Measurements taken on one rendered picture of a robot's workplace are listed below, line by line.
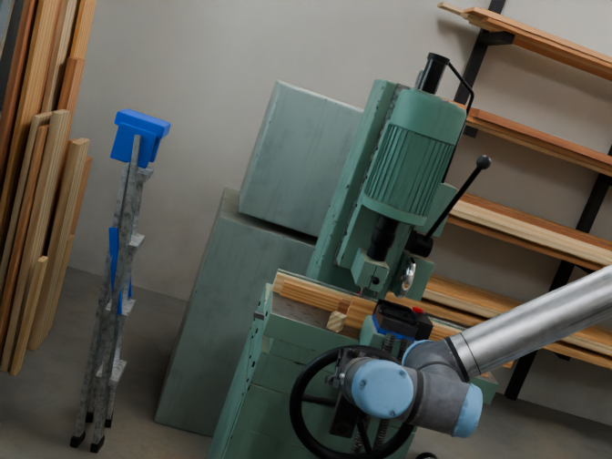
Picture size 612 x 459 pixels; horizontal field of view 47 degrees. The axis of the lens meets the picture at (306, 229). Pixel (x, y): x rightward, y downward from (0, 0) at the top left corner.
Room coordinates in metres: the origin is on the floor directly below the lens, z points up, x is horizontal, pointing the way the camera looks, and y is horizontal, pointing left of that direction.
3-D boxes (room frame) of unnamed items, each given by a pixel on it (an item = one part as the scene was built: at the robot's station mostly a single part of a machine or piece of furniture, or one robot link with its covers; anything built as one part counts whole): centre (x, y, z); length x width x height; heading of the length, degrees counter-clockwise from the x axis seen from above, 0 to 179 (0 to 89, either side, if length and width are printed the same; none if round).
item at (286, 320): (1.71, -0.28, 0.87); 0.61 x 0.30 x 0.06; 96
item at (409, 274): (1.95, -0.31, 1.02); 0.12 x 0.03 x 0.12; 6
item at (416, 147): (1.81, -0.20, 1.35); 0.18 x 0.18 x 0.31
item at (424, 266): (2.01, -0.33, 1.02); 0.09 x 0.07 x 0.12; 96
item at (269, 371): (1.93, -0.18, 0.76); 0.57 x 0.45 x 0.09; 6
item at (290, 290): (1.82, -0.32, 0.92); 0.66 x 0.02 x 0.04; 96
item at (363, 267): (1.83, -0.20, 1.03); 0.14 x 0.07 x 0.09; 6
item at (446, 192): (2.04, -0.33, 1.23); 0.09 x 0.08 x 0.15; 6
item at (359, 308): (1.74, -0.28, 0.94); 0.22 x 0.02 x 0.08; 96
